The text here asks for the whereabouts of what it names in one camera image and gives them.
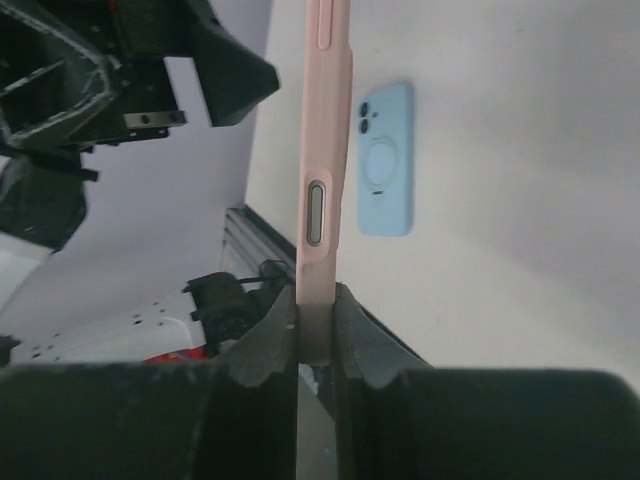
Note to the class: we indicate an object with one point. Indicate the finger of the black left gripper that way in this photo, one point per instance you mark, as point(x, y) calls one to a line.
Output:
point(233, 79)

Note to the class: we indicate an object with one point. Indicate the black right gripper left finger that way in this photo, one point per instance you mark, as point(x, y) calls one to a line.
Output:
point(232, 417)

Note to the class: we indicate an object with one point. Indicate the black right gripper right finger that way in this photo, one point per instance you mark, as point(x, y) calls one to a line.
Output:
point(397, 417)

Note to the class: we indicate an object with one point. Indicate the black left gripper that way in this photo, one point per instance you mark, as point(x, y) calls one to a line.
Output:
point(62, 93)

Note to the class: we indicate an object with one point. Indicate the pink phone case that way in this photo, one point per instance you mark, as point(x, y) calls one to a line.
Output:
point(326, 108)

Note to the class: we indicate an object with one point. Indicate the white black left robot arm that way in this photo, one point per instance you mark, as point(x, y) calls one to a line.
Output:
point(154, 217)

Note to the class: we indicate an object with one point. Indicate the light blue phone case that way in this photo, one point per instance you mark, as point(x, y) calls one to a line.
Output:
point(385, 150)

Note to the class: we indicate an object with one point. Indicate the left aluminium corner post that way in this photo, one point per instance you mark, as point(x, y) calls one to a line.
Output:
point(251, 247)

